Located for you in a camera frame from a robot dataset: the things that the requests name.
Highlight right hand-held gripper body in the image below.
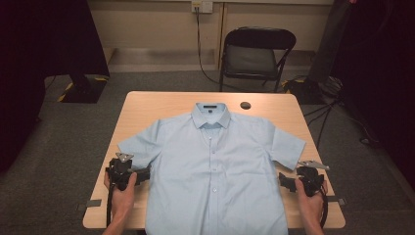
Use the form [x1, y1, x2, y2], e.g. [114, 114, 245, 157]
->
[295, 160, 331, 198]

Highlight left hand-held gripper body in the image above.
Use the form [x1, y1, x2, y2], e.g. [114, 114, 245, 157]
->
[105, 152, 140, 192]

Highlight light blue short-sleeved shirt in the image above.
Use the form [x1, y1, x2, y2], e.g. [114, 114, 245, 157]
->
[116, 102, 306, 235]

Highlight person's right hand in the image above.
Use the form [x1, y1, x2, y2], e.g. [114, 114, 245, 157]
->
[295, 177, 329, 220]

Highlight person's left hand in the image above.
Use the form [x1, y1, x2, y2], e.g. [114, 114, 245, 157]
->
[103, 170, 138, 217]

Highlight grey tape strip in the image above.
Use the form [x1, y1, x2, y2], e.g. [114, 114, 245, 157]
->
[76, 199, 103, 212]
[327, 195, 347, 207]

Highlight black stand base yellow tape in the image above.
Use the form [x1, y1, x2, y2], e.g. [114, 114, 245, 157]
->
[57, 73, 111, 105]

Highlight black folding chair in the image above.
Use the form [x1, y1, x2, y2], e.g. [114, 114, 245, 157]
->
[218, 26, 298, 94]

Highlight black curtain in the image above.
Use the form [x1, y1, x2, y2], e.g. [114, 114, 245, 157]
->
[329, 0, 415, 192]
[0, 0, 111, 174]

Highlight grey upright panel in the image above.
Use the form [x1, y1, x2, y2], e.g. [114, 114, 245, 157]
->
[307, 0, 352, 83]

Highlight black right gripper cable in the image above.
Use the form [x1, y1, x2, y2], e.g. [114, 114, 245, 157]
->
[318, 188, 330, 229]

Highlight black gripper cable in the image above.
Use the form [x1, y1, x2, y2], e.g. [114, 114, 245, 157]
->
[318, 188, 330, 229]
[105, 181, 115, 228]

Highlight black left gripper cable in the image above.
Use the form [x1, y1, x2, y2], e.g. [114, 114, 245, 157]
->
[105, 181, 115, 228]

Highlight black floor cables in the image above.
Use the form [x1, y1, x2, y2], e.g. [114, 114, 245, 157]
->
[302, 97, 382, 150]

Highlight black stand base with cables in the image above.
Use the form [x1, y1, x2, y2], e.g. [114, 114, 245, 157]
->
[281, 75, 344, 106]

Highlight black wall socket cable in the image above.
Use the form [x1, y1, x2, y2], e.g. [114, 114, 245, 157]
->
[194, 7, 278, 94]

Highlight white wall socket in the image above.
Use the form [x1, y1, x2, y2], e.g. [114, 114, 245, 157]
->
[191, 0, 214, 15]

